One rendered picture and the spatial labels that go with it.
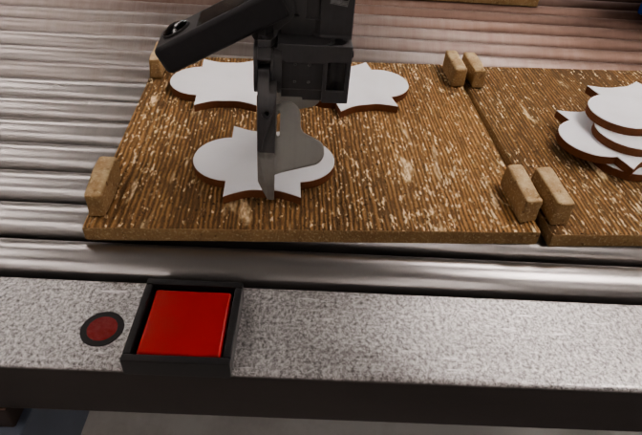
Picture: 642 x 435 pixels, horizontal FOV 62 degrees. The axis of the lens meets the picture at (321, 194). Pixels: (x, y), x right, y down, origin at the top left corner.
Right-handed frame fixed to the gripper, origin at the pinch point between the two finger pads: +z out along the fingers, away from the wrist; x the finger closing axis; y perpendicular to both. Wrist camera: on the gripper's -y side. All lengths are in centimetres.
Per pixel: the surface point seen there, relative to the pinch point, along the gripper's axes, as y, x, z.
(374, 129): 12.2, 7.6, 0.7
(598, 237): 30.9, -9.7, 0.7
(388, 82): 15.0, 17.3, -0.4
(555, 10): 53, 55, 2
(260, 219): -0.1, -8.2, 0.9
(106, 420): -38, 24, 95
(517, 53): 39, 35, 2
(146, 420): -29, 24, 95
